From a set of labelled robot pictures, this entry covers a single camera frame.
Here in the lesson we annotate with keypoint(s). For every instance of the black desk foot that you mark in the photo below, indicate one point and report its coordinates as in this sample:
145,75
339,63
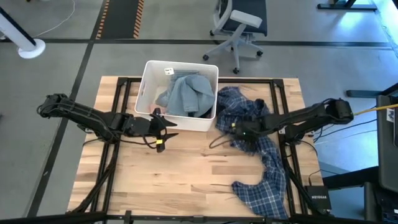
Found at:
345,6

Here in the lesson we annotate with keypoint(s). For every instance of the white office chair dark seat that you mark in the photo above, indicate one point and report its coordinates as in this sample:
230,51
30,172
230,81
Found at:
245,18

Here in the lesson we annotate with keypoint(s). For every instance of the white paper tag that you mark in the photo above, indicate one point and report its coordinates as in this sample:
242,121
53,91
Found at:
168,71

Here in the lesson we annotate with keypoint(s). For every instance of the black hazard-striped floor mat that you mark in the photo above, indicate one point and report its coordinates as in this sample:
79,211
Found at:
119,18

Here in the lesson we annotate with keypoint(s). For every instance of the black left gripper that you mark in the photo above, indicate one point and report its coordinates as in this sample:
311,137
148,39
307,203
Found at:
146,127

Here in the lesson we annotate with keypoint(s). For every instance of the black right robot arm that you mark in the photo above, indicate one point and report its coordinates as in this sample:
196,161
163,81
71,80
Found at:
304,115

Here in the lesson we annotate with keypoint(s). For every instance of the black Netgear switch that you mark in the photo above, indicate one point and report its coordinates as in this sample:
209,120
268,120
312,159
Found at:
317,197

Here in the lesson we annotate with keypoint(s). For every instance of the black equipment cart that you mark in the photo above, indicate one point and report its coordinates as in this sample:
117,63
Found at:
387,155

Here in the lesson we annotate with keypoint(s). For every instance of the white perforated laundry basket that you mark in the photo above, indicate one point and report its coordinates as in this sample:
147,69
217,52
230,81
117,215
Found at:
152,77

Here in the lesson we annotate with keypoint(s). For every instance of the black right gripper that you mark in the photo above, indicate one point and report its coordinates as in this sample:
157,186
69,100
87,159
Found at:
248,130

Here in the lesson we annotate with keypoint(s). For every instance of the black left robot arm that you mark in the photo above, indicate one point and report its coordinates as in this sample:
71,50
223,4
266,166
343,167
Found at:
87,116

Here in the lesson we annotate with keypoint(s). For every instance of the black metal table frame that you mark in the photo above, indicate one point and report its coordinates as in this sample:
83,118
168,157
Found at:
278,83

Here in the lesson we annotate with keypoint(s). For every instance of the blue plaid shirt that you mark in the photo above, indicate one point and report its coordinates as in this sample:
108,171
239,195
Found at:
270,174

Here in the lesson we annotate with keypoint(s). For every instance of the grey-blue shirt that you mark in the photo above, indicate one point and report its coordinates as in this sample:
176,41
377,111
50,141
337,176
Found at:
189,96

